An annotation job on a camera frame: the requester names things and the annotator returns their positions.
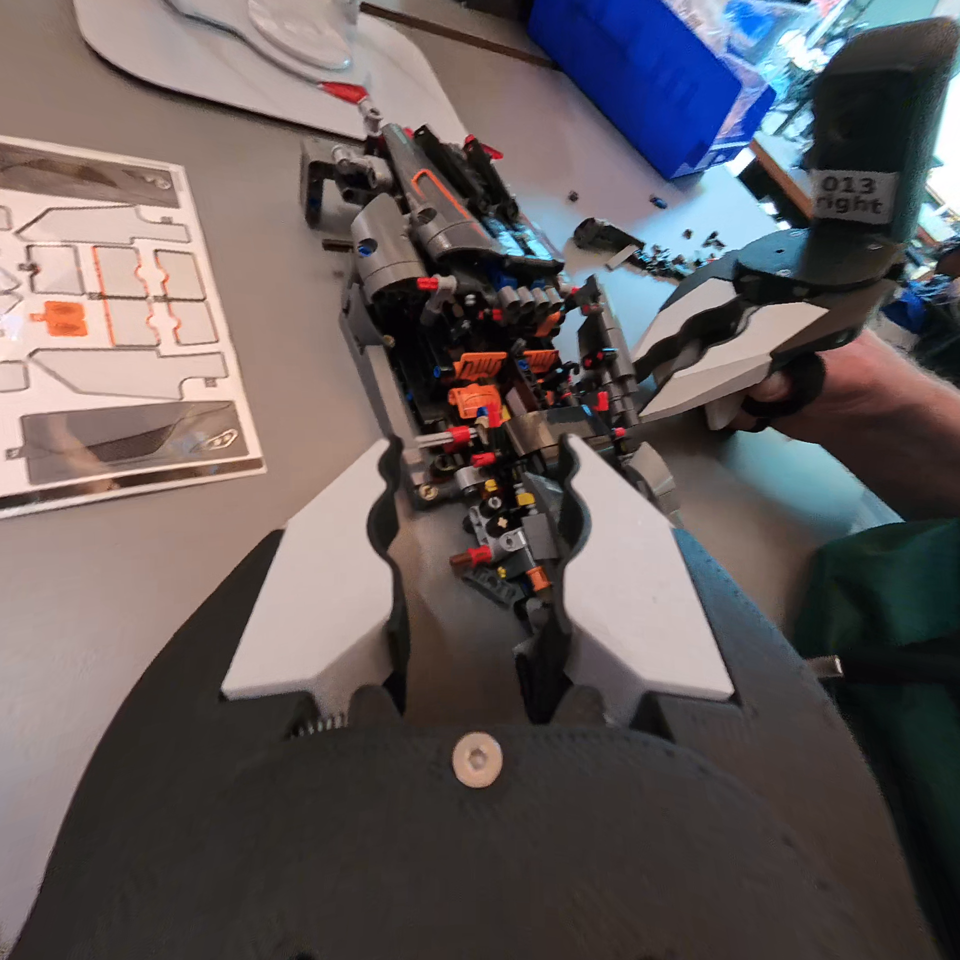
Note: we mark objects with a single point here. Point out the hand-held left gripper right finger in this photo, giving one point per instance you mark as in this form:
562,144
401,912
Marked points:
637,600

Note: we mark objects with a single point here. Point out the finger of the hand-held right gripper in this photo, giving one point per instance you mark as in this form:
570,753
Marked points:
690,300
712,379

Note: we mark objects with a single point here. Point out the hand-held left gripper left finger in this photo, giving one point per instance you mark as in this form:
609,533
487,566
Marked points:
315,600

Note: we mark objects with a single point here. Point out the grey lego door panel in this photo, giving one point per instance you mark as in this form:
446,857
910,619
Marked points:
607,352

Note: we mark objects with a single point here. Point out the grey black lego car model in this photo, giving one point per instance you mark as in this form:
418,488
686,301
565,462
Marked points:
390,247

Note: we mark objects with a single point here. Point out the person's right forearm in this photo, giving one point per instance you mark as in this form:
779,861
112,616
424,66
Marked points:
934,442

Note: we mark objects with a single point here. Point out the pile of small lego pieces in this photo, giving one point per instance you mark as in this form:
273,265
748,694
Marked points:
660,259

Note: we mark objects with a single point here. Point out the person's right hand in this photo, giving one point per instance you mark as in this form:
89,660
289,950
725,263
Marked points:
862,405

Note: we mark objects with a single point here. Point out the blue plastic bin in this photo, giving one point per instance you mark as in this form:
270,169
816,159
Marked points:
645,75

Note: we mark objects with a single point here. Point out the white sticker sheet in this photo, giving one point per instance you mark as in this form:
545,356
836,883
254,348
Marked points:
112,300

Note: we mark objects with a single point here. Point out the white metal stand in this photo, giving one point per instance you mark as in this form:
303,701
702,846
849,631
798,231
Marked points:
150,52

